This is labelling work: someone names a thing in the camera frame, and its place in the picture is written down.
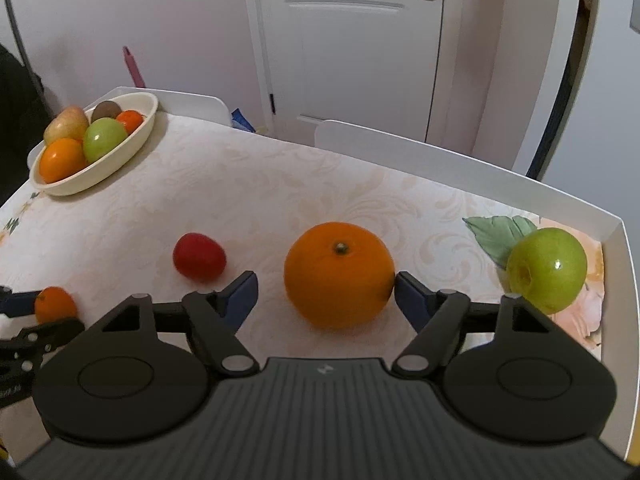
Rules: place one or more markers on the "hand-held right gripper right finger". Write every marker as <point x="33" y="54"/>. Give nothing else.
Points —
<point x="407" y="296"/>

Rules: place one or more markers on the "red cherry tomato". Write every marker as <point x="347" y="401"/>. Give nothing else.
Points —
<point x="199" y="256"/>

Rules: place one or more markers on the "large yellow-green apple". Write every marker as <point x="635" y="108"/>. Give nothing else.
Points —
<point x="65" y="122"/>

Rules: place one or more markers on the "small tangerine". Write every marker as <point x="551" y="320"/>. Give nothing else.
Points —
<point x="55" y="305"/>
<point x="130" y="120"/>

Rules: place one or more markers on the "white panel door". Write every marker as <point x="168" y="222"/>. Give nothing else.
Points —
<point x="350" y="60"/>

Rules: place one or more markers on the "black mesh chair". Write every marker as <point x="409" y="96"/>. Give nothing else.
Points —
<point x="20" y="105"/>

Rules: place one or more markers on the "cream duck print dish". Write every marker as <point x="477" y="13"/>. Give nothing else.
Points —
<point x="125" y="152"/>

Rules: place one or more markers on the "thin grey pole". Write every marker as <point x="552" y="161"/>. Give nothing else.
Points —
<point x="14" y="25"/>

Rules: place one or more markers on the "white rimmed table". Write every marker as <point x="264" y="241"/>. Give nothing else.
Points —
<point x="450" y="160"/>

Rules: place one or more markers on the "pink plastic stick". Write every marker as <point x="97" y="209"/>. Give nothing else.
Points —
<point x="135" y="67"/>

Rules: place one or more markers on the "large orange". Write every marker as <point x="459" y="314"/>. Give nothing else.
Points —
<point x="62" y="160"/>
<point x="339" y="280"/>

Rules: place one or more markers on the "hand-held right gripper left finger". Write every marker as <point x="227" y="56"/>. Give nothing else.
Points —
<point x="243" y="296"/>

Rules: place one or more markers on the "white refrigerator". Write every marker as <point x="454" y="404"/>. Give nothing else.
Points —
<point x="610" y="110"/>

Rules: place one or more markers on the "blue plastic bag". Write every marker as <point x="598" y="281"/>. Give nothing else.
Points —
<point x="242" y="121"/>

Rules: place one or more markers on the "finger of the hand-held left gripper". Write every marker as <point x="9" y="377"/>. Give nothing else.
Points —
<point x="17" y="302"/>
<point x="50" y="335"/>

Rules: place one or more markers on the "brown kiwi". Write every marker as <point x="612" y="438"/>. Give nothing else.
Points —
<point x="106" y="110"/>

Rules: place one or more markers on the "green apple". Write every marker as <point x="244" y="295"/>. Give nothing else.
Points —
<point x="547" y="270"/>
<point x="104" y="140"/>

